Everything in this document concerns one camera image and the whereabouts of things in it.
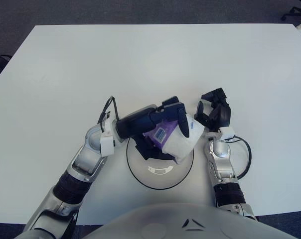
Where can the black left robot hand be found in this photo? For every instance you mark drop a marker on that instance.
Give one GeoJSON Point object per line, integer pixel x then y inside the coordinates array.
{"type": "Point", "coordinates": [140, 122]}

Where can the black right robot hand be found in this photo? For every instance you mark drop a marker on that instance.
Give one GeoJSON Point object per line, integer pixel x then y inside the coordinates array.
{"type": "Point", "coordinates": [222, 114]}

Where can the purple tissue paper pack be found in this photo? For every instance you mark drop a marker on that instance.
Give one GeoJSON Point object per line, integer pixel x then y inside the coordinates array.
{"type": "Point", "coordinates": [180, 147]}

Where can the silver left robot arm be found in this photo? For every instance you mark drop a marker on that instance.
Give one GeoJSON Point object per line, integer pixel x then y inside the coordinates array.
{"type": "Point", "coordinates": [88, 154]}

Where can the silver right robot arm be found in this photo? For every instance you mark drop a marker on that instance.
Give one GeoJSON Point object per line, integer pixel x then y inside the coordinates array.
{"type": "Point", "coordinates": [222, 161]}

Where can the white plate black rim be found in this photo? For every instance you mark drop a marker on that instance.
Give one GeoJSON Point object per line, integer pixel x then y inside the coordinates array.
{"type": "Point", "coordinates": [163, 179]}

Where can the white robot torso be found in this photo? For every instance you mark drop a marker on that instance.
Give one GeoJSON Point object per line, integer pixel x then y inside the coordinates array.
{"type": "Point", "coordinates": [153, 221]}

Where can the black office chair base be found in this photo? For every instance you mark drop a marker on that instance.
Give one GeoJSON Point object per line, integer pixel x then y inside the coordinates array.
{"type": "Point", "coordinates": [295, 11]}

